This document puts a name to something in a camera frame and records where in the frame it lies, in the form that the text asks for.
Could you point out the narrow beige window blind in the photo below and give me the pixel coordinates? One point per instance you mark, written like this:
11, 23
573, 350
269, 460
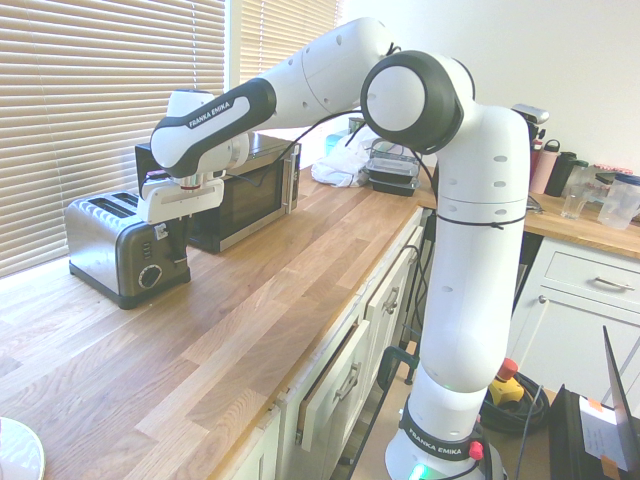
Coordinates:
285, 35

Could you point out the pink water bottle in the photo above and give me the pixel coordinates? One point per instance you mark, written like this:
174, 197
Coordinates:
542, 167

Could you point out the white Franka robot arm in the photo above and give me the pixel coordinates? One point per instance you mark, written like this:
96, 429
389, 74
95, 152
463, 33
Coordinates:
465, 280

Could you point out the white plastic bag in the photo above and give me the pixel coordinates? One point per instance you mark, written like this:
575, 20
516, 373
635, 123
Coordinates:
340, 165

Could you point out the clear drinking glass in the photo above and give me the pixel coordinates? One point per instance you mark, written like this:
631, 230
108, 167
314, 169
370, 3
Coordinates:
574, 202

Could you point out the stainless steel toaster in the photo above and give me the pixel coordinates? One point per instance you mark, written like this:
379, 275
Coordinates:
115, 250

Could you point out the white plate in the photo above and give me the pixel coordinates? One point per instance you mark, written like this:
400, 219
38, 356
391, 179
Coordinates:
20, 450

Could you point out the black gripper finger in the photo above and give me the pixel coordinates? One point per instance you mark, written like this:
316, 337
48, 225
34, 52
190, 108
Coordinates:
175, 242
186, 235

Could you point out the teal plastic container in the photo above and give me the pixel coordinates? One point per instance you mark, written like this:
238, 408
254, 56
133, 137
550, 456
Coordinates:
336, 142

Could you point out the green black clamp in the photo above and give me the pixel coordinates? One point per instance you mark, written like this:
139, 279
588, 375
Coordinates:
395, 365

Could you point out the clear pitcher blue lid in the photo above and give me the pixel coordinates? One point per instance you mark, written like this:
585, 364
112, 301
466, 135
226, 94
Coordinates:
620, 202

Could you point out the dark open laptop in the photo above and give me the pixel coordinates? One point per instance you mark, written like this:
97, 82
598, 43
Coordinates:
620, 395

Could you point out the black water bottle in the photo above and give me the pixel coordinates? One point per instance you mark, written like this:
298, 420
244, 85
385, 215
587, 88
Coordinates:
560, 172

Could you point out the black food container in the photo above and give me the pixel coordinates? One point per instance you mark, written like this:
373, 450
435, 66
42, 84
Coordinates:
392, 175

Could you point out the yellow red emergency stop button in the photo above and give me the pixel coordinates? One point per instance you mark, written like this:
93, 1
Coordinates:
505, 382

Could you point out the white open cabinet door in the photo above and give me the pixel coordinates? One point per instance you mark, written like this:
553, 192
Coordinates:
332, 385

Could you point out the grey camera on stand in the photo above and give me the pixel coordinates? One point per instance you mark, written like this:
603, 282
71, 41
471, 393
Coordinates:
532, 114

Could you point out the black steel microwave oven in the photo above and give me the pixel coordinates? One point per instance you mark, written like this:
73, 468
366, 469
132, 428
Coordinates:
250, 190

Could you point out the wide beige window blind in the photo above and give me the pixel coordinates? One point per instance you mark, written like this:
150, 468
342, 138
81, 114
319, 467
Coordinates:
100, 100

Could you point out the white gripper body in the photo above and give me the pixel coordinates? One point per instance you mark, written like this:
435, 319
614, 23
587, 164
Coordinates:
182, 200

